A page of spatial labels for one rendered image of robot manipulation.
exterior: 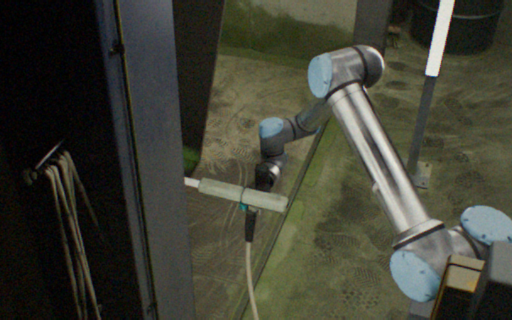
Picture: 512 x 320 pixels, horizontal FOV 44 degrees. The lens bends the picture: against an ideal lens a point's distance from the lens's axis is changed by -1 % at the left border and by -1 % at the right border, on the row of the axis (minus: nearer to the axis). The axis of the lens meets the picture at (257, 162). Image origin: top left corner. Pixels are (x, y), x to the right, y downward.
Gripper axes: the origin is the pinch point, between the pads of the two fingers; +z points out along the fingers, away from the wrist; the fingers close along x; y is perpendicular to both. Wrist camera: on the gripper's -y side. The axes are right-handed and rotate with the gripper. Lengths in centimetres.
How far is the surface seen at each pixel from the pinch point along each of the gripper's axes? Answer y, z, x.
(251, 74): 38, -177, 48
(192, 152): 7.9, -34.9, 33.7
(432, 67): -18, -104, -52
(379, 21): -3, -192, -21
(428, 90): -5, -108, -53
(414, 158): 35, -113, -55
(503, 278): -90, 118, -52
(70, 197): -81, 112, -3
